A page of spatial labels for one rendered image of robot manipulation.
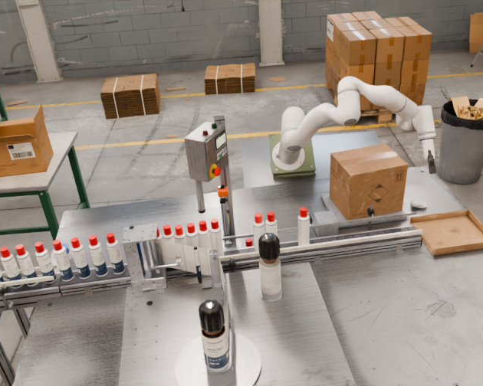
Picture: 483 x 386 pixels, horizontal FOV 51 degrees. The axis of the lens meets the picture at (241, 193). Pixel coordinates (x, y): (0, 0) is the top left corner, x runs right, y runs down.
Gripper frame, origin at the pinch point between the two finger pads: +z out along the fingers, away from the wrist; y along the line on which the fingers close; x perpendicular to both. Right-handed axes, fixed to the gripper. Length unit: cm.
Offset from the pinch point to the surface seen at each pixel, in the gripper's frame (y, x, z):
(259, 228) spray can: 57, -74, 12
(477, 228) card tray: 1.9, 15.7, 31.3
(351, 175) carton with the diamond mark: 26.0, -35.7, -3.8
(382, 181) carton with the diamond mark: 14.7, -22.9, 1.3
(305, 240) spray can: 44, -58, 22
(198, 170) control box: 78, -89, -17
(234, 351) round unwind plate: 101, -77, 51
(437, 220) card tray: 0.4, -1.5, 25.5
